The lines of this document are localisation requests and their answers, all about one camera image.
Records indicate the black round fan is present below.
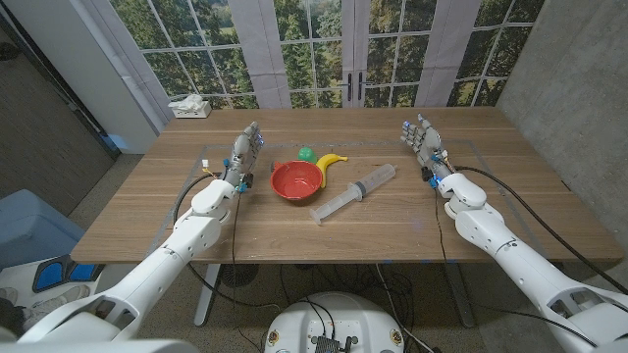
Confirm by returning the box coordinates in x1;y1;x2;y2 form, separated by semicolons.
219;263;260;288

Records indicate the printed window backdrop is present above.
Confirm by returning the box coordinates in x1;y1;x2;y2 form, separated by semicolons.
80;0;547;133

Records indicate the white table leg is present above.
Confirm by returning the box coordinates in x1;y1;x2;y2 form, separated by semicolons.
193;263;222;328

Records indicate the white tissue box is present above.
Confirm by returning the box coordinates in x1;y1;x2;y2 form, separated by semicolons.
167;93;213;120

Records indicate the black and blue foot pedal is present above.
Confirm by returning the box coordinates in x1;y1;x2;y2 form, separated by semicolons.
31;253;105;294

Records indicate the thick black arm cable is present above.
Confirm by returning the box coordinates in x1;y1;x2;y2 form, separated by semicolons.
172;171;281;311
453;165;628;295

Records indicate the blue-grey storage bin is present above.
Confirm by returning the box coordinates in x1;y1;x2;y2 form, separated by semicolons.
0;188;87;270

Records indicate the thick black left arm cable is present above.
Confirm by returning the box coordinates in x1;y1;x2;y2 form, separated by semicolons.
172;171;281;311

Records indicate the yellow toy banana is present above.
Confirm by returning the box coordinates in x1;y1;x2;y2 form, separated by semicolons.
315;153;349;189

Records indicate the large clear plastic syringe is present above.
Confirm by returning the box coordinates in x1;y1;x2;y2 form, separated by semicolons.
308;163;397;227

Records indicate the red bowl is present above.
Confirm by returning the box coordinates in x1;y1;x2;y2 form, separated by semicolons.
269;159;325;202

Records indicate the white robot torso base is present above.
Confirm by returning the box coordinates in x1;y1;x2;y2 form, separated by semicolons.
263;291;407;353

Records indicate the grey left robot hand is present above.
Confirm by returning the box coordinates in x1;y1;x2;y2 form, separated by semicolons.
223;121;265;190

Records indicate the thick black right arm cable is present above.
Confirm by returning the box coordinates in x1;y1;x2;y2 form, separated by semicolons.
453;165;628;295

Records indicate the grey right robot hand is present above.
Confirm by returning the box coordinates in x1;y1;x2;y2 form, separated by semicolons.
400;114;455;182

